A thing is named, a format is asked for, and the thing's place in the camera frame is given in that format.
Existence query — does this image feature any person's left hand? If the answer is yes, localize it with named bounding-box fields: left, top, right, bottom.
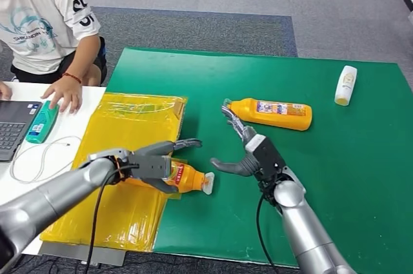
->
left=41, top=76, right=83, bottom=115

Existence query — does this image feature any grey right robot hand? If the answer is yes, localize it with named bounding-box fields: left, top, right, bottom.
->
left=210, top=105, right=260, bottom=178

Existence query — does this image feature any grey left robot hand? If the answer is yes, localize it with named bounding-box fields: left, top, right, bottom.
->
left=128, top=138, right=203, bottom=195

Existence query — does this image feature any person's right hand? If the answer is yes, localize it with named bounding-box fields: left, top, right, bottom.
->
left=0, top=82, right=13, bottom=101

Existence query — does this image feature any teal bottle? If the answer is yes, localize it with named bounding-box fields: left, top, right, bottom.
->
left=26, top=101, right=60, bottom=144

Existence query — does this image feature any orange bottle with clear cap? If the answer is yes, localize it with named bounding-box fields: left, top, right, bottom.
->
left=223, top=98, right=313, bottom=132
left=124, top=159, right=215, bottom=196

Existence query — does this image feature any small white bottle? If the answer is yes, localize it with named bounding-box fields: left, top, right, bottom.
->
left=334, top=65, right=358, bottom=107

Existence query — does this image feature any dark grey laptop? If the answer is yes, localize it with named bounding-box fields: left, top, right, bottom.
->
left=0, top=100, right=42, bottom=163

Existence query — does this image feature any yellow plastic sheet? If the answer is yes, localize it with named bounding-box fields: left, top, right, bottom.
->
left=39, top=92, right=188, bottom=253

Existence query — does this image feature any person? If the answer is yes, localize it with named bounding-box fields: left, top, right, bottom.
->
left=0, top=0, right=108, bottom=115

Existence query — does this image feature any green table mat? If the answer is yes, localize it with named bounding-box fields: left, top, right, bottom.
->
left=106, top=48, right=413, bottom=274

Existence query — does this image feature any red bracelet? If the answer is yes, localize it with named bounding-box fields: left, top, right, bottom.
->
left=62, top=72, right=82, bottom=85

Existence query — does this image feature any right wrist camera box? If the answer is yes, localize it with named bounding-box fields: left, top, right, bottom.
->
left=245, top=133, right=288, bottom=183

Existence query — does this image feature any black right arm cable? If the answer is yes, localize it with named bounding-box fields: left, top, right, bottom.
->
left=256, top=195, right=278, bottom=274

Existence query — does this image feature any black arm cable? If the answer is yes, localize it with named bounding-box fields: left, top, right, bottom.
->
left=256, top=195, right=278, bottom=274
left=84, top=164, right=139, bottom=274

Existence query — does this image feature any white cable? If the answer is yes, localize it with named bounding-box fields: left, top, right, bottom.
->
left=9, top=135, right=82, bottom=185

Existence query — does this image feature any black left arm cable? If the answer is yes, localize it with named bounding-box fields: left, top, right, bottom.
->
left=84, top=164, right=139, bottom=274

